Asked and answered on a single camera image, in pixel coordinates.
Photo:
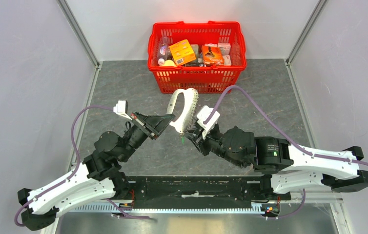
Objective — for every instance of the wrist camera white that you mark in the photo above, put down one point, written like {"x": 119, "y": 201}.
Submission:
{"x": 121, "y": 109}
{"x": 207, "y": 119}

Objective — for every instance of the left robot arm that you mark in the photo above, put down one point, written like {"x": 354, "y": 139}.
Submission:
{"x": 97, "y": 177}

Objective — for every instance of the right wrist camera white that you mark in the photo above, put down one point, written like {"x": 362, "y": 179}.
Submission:
{"x": 207, "y": 119}

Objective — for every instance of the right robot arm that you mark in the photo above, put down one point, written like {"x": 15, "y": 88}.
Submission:
{"x": 284, "y": 166}

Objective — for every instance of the white slotted cable duct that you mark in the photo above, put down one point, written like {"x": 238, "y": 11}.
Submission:
{"x": 106, "y": 207}

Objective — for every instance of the clear plastic bottle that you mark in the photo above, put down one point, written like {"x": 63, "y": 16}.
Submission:
{"x": 163, "y": 51}

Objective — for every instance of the black base frame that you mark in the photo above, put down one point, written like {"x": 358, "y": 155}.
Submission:
{"x": 196, "y": 192}

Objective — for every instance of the right aluminium corner post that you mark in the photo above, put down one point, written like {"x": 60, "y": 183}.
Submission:
{"x": 306, "y": 30}

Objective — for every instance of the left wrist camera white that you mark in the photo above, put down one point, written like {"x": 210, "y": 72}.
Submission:
{"x": 121, "y": 109}

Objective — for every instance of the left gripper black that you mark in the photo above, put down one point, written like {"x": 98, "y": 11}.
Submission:
{"x": 158, "y": 124}

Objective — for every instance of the left aluminium corner post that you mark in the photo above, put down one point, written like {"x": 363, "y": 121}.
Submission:
{"x": 78, "y": 32}

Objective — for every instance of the aluminium corner post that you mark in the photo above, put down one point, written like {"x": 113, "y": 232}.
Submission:
{"x": 78, "y": 32}
{"x": 306, "y": 30}

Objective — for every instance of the orange black package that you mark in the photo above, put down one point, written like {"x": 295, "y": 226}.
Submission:
{"x": 212, "y": 56}

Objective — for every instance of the orange box left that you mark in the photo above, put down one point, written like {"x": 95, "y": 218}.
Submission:
{"x": 182, "y": 52}

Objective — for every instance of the yellow round item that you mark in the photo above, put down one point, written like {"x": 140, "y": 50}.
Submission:
{"x": 169, "y": 63}

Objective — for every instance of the white pink box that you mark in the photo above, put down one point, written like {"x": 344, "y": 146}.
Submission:
{"x": 224, "y": 47}

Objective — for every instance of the red shopping basket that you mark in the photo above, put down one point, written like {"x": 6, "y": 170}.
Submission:
{"x": 212, "y": 79}

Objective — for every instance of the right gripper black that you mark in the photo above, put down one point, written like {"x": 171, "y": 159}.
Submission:
{"x": 195, "y": 135}

